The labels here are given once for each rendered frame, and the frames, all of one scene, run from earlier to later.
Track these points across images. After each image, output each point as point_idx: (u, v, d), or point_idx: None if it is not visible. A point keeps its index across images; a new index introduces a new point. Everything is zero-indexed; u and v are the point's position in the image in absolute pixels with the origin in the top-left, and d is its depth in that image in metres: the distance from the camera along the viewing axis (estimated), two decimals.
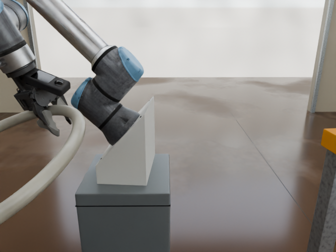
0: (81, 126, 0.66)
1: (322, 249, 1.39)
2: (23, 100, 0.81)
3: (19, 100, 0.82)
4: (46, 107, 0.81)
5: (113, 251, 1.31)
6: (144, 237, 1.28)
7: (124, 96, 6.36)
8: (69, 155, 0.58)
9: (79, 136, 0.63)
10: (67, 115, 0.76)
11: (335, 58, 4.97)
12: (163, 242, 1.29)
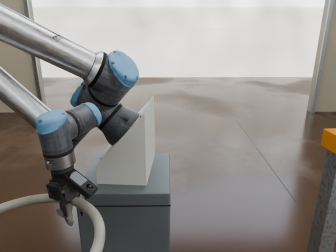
0: (103, 235, 0.79)
1: (322, 249, 1.39)
2: (52, 190, 0.93)
3: (48, 189, 0.94)
4: (70, 201, 0.93)
5: (113, 251, 1.31)
6: (144, 237, 1.28)
7: (124, 96, 6.36)
8: None
9: (101, 246, 0.75)
10: (88, 214, 0.88)
11: (335, 58, 4.97)
12: (163, 242, 1.29)
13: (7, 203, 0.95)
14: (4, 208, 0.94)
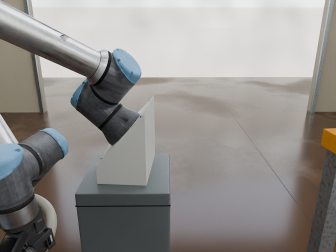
0: (54, 226, 0.82)
1: (322, 249, 1.39)
2: None
3: None
4: None
5: (113, 251, 1.31)
6: (144, 237, 1.28)
7: (124, 96, 6.36)
8: None
9: (51, 237, 0.79)
10: (42, 208, 0.91)
11: (335, 58, 4.97)
12: (163, 242, 1.29)
13: None
14: None
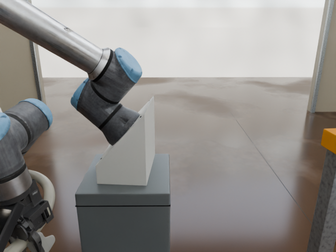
0: (52, 199, 0.80)
1: (322, 249, 1.39)
2: None
3: None
4: (14, 237, 0.68)
5: (113, 251, 1.31)
6: (144, 237, 1.28)
7: (124, 96, 6.36)
8: (39, 228, 0.71)
9: (49, 210, 0.76)
10: (39, 184, 0.88)
11: (335, 58, 4.97)
12: (163, 242, 1.29)
13: None
14: None
